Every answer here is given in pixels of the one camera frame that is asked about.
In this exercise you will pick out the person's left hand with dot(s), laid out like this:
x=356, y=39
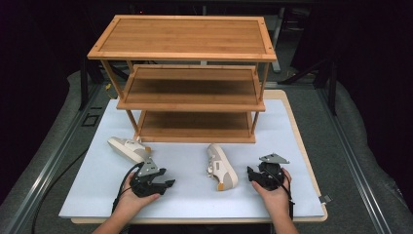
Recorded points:
x=133, y=200

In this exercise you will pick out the wooden three-tier shoe rack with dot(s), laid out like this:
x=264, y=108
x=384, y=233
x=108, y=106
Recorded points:
x=185, y=37

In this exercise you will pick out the small metal clip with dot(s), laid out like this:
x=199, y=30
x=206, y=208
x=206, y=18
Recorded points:
x=325, y=199

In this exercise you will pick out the white table mat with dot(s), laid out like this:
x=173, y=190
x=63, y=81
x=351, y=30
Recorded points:
x=191, y=195

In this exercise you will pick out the metal floor rail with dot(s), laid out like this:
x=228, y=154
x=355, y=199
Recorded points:
x=48, y=165
x=354, y=159

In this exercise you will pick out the black metal stand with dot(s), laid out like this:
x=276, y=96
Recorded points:
x=83, y=84
x=331, y=84

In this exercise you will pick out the beige sneaker with orange heel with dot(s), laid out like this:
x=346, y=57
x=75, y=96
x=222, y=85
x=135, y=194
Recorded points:
x=128, y=148
x=222, y=169

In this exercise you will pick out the small yellow tag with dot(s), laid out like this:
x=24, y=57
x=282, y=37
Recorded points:
x=108, y=86

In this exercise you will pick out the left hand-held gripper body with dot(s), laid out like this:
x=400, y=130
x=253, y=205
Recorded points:
x=146, y=178

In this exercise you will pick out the person's right hand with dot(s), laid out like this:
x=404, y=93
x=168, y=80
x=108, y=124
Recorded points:
x=276, y=196

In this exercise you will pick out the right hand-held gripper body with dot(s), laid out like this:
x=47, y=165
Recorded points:
x=271, y=172

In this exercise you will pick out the grey metal stand post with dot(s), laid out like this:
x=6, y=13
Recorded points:
x=277, y=39

